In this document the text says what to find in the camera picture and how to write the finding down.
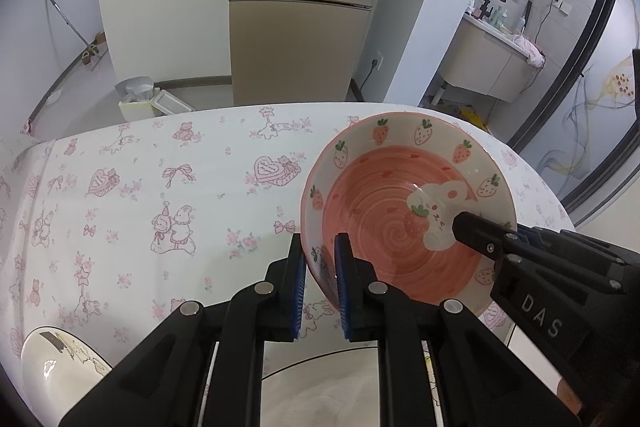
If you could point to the low white wall socket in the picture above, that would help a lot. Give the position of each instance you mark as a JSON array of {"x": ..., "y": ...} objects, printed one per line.
[{"x": 376, "y": 62}]

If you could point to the yellow plastic item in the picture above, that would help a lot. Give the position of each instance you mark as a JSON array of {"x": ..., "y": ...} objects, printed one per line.
[{"x": 472, "y": 117}]

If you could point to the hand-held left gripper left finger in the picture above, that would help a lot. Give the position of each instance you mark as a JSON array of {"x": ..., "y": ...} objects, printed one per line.
[{"x": 299, "y": 287}]

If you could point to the white trash bin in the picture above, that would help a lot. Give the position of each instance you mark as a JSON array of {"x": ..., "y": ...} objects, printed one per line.
[{"x": 137, "y": 107}]

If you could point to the dark framed glass door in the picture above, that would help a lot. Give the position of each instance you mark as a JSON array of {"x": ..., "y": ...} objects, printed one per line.
[{"x": 590, "y": 122}]

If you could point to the white pink printed tablecloth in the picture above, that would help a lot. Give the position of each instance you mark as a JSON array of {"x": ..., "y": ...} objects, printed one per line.
[{"x": 150, "y": 167}]

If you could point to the white wall outlet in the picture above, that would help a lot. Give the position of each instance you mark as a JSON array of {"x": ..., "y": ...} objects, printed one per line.
[{"x": 561, "y": 5}]

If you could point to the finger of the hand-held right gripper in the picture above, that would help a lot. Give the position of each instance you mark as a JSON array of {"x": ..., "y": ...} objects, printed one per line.
[{"x": 475, "y": 232}]

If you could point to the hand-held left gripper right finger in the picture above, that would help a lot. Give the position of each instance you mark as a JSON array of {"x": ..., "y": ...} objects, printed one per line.
[{"x": 342, "y": 287}]

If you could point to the small brown cardboard box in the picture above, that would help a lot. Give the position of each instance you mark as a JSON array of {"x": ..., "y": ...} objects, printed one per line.
[{"x": 99, "y": 38}]

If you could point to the pink towel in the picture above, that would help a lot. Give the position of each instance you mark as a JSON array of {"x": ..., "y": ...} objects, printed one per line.
[{"x": 527, "y": 49}]

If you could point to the black faucet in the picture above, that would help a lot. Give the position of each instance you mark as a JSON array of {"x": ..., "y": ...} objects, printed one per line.
[{"x": 492, "y": 2}]

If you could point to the thin metal pole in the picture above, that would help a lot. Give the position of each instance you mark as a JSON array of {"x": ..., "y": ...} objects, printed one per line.
[{"x": 65, "y": 19}]

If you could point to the beige vanity cabinet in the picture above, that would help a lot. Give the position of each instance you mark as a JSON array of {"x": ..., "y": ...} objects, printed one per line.
[{"x": 480, "y": 62}]

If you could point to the pink strawberry print bowl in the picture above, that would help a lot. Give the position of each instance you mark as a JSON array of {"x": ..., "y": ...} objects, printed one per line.
[{"x": 390, "y": 207}]

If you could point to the white cartoon print plate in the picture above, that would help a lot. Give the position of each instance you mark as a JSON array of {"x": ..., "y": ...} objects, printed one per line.
[
  {"x": 50, "y": 372},
  {"x": 320, "y": 387}
]

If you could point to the gold refrigerator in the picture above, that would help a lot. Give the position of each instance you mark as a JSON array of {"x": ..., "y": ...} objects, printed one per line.
[{"x": 290, "y": 47}]

